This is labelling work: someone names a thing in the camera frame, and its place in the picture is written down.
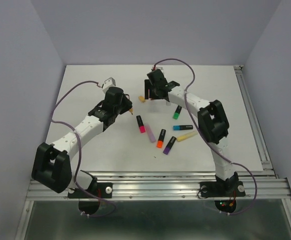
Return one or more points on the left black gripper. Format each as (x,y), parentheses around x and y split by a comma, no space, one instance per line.
(127,104)

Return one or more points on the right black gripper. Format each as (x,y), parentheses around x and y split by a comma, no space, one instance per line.
(147,85)

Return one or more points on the pastel orange pen cap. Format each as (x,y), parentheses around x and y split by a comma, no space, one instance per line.
(142,99)

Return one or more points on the pink black highlighter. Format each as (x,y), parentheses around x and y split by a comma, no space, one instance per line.
(140,124)

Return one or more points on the pastel orange highlighter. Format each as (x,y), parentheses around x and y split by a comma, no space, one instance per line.
(131,110)

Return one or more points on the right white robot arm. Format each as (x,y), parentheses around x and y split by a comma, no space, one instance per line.
(212,125)

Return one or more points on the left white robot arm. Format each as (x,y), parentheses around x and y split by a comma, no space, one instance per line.
(52,162)

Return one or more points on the green black highlighter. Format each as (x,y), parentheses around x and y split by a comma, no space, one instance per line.
(177,112)

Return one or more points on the pastel lilac highlighter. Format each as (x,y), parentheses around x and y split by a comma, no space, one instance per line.
(149,132)

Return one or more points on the blue black highlighter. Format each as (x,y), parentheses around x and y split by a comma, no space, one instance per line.
(182,127)

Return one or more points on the orange black highlighter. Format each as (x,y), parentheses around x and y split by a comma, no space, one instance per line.
(161,138)

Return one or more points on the purple black highlighter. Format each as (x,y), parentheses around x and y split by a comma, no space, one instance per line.
(169,145)

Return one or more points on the pastel yellow highlighter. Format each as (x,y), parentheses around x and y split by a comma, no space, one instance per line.
(186,136)

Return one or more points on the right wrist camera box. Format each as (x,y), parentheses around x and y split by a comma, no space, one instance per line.
(158,68)

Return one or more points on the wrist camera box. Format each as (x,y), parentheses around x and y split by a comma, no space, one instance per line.
(158,68)
(110,82)

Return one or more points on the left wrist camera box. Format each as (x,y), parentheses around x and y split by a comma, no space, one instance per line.
(110,82)

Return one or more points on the aluminium front rail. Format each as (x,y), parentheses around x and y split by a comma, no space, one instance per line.
(150,186)

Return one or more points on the aluminium rail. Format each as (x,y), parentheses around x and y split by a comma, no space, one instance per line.
(150,186)
(268,169)

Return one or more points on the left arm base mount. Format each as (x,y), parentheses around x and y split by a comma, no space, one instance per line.
(94,198)

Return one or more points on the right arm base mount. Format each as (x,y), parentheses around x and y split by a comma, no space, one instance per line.
(226,196)

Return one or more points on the aluminium right rail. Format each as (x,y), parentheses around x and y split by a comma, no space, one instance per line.
(268,169)

